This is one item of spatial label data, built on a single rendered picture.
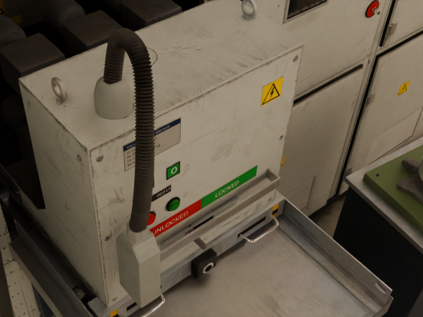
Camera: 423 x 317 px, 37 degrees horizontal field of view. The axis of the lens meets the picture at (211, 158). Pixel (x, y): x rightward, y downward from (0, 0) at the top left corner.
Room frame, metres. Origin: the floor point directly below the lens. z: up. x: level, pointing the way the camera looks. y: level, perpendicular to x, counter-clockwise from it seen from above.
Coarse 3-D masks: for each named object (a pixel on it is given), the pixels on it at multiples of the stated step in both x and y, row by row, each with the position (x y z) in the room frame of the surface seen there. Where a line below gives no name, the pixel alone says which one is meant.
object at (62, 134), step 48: (96, 48) 0.95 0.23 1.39; (192, 48) 0.97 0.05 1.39; (240, 48) 0.98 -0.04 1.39; (288, 48) 0.99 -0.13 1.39; (48, 96) 0.80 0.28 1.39; (192, 96) 0.83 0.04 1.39; (48, 144) 0.79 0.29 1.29; (96, 144) 0.69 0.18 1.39; (48, 192) 0.82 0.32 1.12; (96, 240) 0.69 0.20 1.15; (96, 288) 0.71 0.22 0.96
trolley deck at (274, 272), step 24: (264, 240) 0.95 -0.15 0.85; (288, 240) 0.95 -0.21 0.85; (24, 264) 0.82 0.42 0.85; (216, 264) 0.87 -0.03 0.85; (240, 264) 0.87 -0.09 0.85; (264, 264) 0.88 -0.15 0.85; (288, 264) 0.88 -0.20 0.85; (312, 264) 0.89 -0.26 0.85; (48, 288) 0.77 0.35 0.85; (192, 288) 0.80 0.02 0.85; (216, 288) 0.80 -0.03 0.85; (240, 288) 0.81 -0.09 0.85; (264, 288) 0.81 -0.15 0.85; (288, 288) 0.81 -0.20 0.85; (312, 288) 0.82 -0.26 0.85; (336, 288) 0.82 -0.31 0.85; (72, 312) 0.71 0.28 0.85; (144, 312) 0.72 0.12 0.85; (168, 312) 0.73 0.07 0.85; (192, 312) 0.73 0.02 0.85; (216, 312) 0.74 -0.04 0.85; (240, 312) 0.74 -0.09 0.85; (264, 312) 0.75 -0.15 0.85; (288, 312) 0.75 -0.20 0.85; (312, 312) 0.76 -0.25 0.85; (336, 312) 0.76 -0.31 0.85; (360, 312) 0.77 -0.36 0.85; (384, 312) 0.80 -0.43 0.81
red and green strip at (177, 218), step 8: (256, 168) 0.96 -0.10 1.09; (240, 176) 0.92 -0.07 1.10; (248, 176) 0.94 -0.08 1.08; (232, 184) 0.91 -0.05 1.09; (240, 184) 0.93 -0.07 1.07; (216, 192) 0.88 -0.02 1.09; (224, 192) 0.89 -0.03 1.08; (200, 200) 0.85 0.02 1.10; (208, 200) 0.86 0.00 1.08; (192, 208) 0.83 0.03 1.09; (200, 208) 0.85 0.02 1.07; (176, 216) 0.80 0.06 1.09; (184, 216) 0.82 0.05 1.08; (160, 224) 0.78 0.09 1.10; (168, 224) 0.79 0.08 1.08; (176, 224) 0.80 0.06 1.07; (152, 232) 0.76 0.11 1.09; (160, 232) 0.77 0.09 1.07
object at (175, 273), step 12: (276, 192) 1.04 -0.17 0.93; (252, 216) 0.96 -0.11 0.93; (264, 216) 0.98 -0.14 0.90; (276, 216) 1.01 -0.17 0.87; (240, 228) 0.92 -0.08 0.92; (252, 228) 0.95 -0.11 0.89; (216, 240) 0.88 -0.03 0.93; (228, 240) 0.90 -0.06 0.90; (240, 240) 0.93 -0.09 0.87; (204, 252) 0.85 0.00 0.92; (216, 252) 0.87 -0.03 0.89; (180, 264) 0.80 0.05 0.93; (168, 276) 0.78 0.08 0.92; (180, 276) 0.80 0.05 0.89; (168, 288) 0.78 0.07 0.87; (96, 300) 0.70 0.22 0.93; (120, 300) 0.70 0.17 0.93; (132, 300) 0.71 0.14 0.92; (96, 312) 0.67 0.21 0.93; (108, 312) 0.67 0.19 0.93; (132, 312) 0.71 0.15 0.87
